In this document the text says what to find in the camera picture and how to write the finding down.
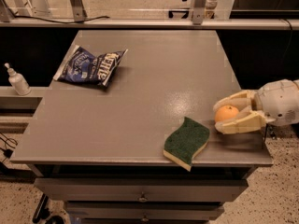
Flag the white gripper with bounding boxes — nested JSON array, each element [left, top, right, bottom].
[[213, 79, 299, 134]]

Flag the orange fruit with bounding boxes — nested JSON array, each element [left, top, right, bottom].
[[214, 105, 239, 122]]

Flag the green and yellow sponge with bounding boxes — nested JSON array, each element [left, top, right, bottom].
[[163, 117, 210, 172]]

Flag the blue chip bag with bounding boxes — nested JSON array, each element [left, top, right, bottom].
[[53, 45, 127, 88]]

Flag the grey lower drawer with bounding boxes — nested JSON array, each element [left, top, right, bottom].
[[64, 202, 224, 221]]

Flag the grey drawer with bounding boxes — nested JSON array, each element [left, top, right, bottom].
[[64, 202, 224, 221], [35, 178, 248, 203]]

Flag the grey upper drawer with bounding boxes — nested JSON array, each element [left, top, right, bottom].
[[35, 178, 248, 203]]

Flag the white pump bottle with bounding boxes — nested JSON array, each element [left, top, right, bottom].
[[5, 63, 31, 95]]

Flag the metal frame leg right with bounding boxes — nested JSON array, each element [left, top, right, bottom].
[[191, 0, 206, 25]]

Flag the metal frame leg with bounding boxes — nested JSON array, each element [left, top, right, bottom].
[[191, 0, 206, 25], [69, 0, 87, 22]]

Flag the black cable on shelf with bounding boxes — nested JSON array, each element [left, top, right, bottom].
[[12, 14, 110, 24]]

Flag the metal frame leg left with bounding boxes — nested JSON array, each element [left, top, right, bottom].
[[69, 0, 87, 22]]

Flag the black cables on floor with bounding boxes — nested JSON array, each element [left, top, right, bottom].
[[0, 133, 19, 163]]

